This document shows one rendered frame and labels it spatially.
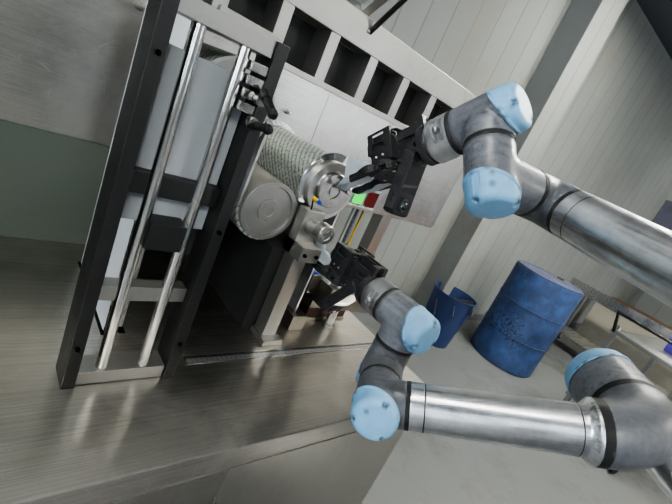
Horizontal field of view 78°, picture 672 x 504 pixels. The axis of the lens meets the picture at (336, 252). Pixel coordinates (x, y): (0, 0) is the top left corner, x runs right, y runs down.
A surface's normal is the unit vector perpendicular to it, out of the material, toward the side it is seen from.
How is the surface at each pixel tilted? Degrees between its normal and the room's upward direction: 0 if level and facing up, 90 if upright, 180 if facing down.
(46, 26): 90
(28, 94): 90
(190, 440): 0
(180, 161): 90
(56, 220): 90
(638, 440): 63
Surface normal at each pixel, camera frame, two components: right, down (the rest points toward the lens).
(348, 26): 0.57, 0.47
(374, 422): -0.20, 0.22
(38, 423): 0.40, -0.87
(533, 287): -0.70, -0.08
